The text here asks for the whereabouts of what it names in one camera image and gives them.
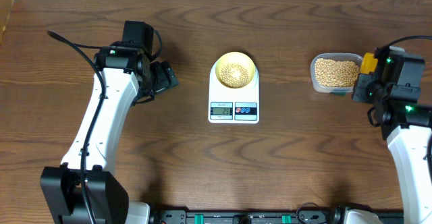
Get yellow measuring scoop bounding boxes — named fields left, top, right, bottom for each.
left=360, top=53, right=378, bottom=74

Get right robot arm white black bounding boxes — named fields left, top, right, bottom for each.
left=352, top=46, right=431, bottom=223

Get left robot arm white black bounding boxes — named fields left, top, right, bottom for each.
left=40, top=20, right=178, bottom=223

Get white digital kitchen scale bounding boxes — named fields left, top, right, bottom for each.
left=208, top=59, right=260, bottom=124

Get soybeans in bowl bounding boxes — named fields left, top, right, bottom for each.
left=219, top=63, right=250, bottom=88

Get pale yellow bowl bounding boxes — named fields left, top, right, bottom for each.
left=215, top=52, right=256, bottom=89

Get clear plastic container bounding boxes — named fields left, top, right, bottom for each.
left=310, top=53, right=363, bottom=94

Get soybeans in container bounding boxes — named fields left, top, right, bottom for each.
left=315, top=58, right=360, bottom=87

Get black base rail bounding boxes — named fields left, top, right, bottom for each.
left=148, top=202, right=404, bottom=224

